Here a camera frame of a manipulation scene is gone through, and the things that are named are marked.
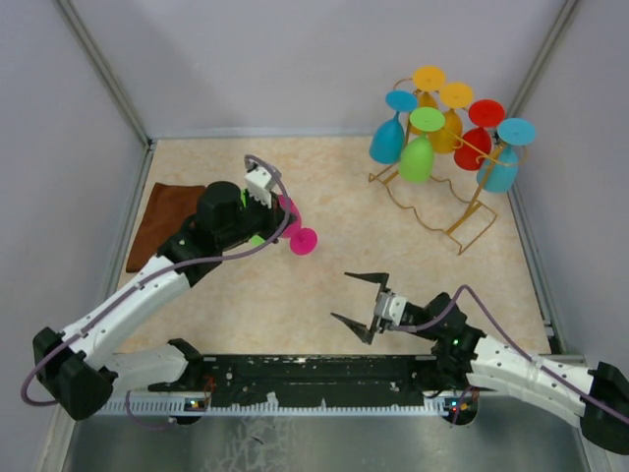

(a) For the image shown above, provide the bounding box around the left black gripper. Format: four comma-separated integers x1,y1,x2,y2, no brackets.
219,188,298,250

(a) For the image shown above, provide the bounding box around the green wine glass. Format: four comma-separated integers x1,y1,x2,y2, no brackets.
399,107,445,183
241,189,265,247

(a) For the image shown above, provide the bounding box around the pink wine glass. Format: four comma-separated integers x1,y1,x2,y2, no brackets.
278,196,318,256

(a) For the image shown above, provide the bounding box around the blue wine glass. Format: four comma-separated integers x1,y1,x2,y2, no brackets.
369,89,418,165
476,118,537,194

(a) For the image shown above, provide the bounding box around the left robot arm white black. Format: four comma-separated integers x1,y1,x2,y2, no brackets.
29,181,295,421

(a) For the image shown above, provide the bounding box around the red wine glass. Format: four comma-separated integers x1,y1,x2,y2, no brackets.
454,99,505,171

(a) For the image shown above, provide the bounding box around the yellow wine glass back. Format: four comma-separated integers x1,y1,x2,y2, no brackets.
408,66,446,135

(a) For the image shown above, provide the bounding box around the yellow wine glass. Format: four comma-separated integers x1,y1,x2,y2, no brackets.
408,66,446,135
429,82,474,154

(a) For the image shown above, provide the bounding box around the yellow wine glass front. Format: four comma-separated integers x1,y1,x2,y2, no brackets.
429,82,474,154

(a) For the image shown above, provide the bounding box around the brown folded cloth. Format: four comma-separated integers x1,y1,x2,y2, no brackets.
125,183,205,273

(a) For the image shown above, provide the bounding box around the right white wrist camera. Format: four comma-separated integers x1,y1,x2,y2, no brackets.
385,292,407,329

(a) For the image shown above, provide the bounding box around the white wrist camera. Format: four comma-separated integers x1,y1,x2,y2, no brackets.
385,292,407,329
245,166,275,207

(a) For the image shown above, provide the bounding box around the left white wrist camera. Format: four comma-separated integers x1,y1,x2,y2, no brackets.
245,166,275,207

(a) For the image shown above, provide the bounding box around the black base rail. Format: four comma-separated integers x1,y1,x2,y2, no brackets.
148,355,480,426

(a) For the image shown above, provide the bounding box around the gold wire glass rack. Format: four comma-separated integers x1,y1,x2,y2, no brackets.
369,72,500,255

